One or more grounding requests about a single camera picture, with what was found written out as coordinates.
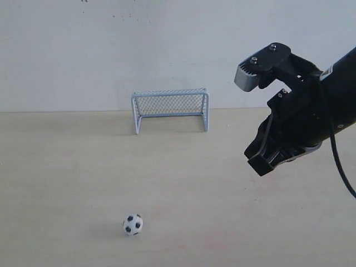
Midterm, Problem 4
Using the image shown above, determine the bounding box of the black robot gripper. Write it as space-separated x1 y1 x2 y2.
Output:
244 54 333 176

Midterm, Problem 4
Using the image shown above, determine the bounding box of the black and white mini football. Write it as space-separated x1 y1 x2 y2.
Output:
122 214 144 236

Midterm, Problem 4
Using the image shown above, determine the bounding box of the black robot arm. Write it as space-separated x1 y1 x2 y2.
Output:
238 43 355 176

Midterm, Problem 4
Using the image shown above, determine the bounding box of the small white mesh goal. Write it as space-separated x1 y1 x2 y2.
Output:
131 88 210 134

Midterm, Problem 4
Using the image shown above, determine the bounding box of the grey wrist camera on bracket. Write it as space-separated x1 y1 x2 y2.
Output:
234 42 291 92

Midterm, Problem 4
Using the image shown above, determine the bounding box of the black cable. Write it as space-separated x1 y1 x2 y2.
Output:
317 75 356 200

